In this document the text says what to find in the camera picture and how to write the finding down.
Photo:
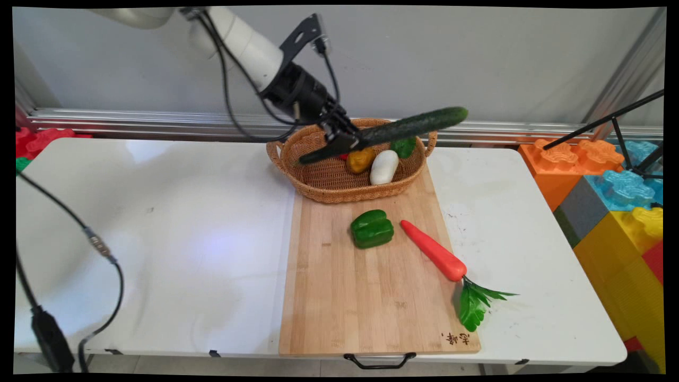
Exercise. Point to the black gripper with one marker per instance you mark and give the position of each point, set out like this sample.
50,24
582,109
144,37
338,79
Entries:
297,93

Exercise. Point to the dark green cucumber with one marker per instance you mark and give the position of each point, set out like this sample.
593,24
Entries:
414,126

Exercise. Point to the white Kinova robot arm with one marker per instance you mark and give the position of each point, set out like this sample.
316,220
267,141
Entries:
238,37

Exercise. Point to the yellow-brown potato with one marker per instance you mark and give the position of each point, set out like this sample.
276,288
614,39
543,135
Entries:
359,161

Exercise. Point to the woven wicker basket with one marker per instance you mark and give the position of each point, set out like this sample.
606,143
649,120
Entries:
318,178

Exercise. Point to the white radish with green leaves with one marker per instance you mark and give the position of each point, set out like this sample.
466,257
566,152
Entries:
383,168

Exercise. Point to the green bell pepper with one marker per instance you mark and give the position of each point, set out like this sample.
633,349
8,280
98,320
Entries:
371,228

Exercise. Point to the orange carrot with green leaves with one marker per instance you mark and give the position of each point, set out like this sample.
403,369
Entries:
436,253

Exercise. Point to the orange toy building block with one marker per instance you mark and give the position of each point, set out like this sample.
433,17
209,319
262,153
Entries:
551,170

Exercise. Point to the gray toy building block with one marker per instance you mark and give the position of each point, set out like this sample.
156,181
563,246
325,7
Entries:
581,212

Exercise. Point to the black tripod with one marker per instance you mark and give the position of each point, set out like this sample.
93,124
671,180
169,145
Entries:
615,119

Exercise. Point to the blue toy building block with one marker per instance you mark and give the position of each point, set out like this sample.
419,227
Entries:
623,185

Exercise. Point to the red flower-top toy block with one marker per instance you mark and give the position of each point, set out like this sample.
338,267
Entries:
40,140

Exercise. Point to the yellow toy building block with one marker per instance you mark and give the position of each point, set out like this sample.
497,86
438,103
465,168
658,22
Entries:
620,281

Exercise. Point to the green toy building block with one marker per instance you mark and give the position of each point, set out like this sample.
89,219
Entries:
21,163

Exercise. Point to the red toy building block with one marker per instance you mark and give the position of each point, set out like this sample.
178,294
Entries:
655,261

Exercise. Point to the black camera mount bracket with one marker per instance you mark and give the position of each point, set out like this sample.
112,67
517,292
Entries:
299,37

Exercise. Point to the aluminium rail along wall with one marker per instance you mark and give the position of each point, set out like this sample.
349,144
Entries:
477,129

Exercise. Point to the slanted aluminium post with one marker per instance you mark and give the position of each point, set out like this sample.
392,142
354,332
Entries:
628,66

